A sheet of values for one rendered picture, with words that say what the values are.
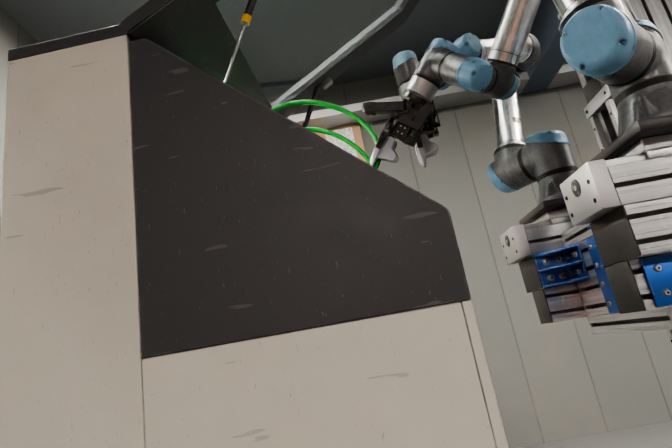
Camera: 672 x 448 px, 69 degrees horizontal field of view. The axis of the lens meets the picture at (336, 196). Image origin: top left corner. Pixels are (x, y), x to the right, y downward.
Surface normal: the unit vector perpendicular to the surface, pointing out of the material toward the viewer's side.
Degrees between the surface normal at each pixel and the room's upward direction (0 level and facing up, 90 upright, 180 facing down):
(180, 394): 90
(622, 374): 90
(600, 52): 97
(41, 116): 90
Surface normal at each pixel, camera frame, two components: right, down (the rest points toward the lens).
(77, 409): -0.12, -0.29
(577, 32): -0.74, 0.06
